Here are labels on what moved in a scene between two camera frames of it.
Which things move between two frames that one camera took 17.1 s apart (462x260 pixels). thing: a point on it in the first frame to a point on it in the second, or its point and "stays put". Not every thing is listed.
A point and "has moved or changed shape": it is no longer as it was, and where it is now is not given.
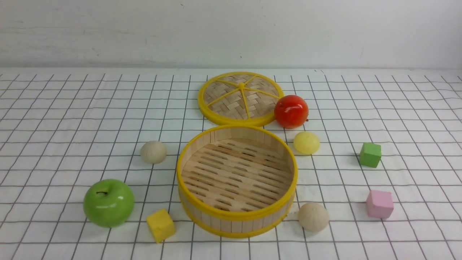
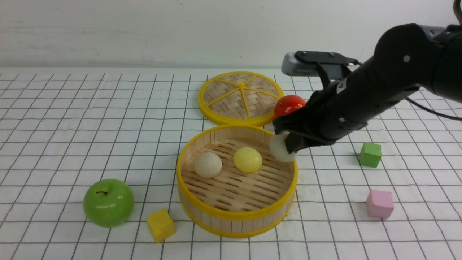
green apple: x=108 y=203 stays put
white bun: x=313 y=217 to x=279 y=149
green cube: x=370 y=154 stays put
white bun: x=153 y=152 to x=208 y=165
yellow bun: x=305 y=142 has moved or changed shape
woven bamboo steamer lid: x=239 y=99 stays put
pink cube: x=379 y=204 stays put
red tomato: x=291 y=112 stays put
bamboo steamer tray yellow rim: x=237 y=181 stays put
